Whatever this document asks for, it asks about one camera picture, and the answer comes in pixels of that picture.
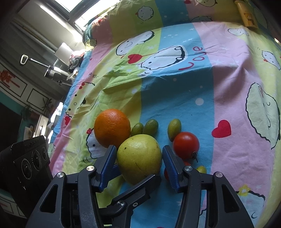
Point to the small paper poster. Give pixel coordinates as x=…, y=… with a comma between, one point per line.
x=28, y=132

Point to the framed red wall art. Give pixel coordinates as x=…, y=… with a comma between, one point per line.
x=8, y=79

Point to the white cabinet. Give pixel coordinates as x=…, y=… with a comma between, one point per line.
x=41, y=125

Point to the orange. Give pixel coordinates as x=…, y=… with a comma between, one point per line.
x=112, y=127

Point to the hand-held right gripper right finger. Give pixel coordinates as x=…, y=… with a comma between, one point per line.
x=171, y=173

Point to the yellow bottle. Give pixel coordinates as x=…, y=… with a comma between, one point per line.
x=248, y=16

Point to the black screen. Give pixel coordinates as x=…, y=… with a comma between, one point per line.
x=8, y=125

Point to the dark clothes pile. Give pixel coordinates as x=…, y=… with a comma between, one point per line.
x=75, y=60

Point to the small green kumquat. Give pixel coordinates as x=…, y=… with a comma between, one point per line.
x=137, y=129
x=174, y=128
x=150, y=126

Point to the small yellow kumquat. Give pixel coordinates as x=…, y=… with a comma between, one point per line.
x=201, y=169

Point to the cartoon printed blanket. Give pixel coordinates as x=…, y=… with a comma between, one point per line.
x=197, y=87

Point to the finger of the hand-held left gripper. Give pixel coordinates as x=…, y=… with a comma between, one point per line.
x=136, y=193

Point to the window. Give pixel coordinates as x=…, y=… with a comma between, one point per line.
x=87, y=18

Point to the stick vacuum cleaner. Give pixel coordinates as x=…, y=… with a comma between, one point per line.
x=51, y=73

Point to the white board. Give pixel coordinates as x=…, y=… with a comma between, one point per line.
x=62, y=51

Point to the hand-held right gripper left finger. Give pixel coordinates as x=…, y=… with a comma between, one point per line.
x=107, y=168

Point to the potted plant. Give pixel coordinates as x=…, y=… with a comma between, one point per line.
x=27, y=111
x=47, y=105

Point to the framed pale wall picture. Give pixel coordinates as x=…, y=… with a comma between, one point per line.
x=37, y=97

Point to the red tomato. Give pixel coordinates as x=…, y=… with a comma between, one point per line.
x=187, y=163
x=186, y=144

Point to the grey curtain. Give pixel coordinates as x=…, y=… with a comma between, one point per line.
x=37, y=32

